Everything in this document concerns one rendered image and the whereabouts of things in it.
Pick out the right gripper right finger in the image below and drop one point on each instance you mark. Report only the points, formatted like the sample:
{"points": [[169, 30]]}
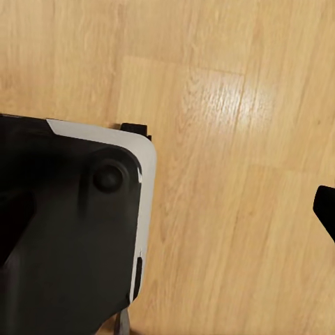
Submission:
{"points": [[324, 208]]}

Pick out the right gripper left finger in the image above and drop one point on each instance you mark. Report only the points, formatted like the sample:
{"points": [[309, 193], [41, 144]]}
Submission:
{"points": [[17, 208]]}

